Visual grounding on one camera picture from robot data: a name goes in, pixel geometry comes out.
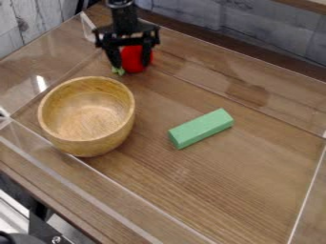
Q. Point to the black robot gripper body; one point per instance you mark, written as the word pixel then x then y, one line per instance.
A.
pixel 129 37

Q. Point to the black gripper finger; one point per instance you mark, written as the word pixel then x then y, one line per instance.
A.
pixel 113 51
pixel 146 52

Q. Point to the red plush strawberry fruit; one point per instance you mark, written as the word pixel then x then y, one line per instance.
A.
pixel 132 60

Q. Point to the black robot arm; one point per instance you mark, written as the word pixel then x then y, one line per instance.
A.
pixel 125 17

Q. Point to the wooden bowl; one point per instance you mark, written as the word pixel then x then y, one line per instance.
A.
pixel 88 115

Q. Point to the green rectangular block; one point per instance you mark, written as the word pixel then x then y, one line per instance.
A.
pixel 200 128

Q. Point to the clear acrylic corner bracket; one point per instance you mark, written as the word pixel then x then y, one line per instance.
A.
pixel 89 26

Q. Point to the clear acrylic tray wall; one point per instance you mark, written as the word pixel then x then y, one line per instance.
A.
pixel 234 189

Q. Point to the black metal table frame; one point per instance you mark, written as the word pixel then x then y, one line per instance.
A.
pixel 26 216

